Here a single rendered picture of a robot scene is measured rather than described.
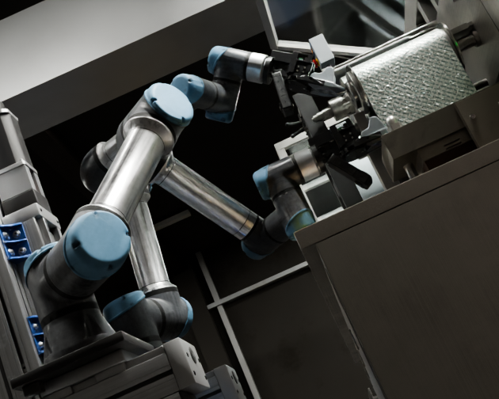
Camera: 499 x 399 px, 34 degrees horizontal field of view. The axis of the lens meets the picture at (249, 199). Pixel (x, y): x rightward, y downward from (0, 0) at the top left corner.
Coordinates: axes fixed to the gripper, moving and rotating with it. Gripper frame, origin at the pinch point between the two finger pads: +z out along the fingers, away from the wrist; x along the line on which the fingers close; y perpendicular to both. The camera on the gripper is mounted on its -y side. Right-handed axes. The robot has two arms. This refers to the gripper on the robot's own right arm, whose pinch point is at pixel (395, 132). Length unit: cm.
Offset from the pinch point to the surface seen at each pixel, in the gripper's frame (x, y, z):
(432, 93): -0.2, 5.1, 12.2
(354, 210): -26.0, -20.2, -18.9
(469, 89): -0.3, 1.9, 20.1
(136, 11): 198, 193, -60
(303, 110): 33.1, 29.1, -14.7
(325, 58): 58, 53, 1
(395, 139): -20.0, -8.2, -4.0
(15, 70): 196, 190, -134
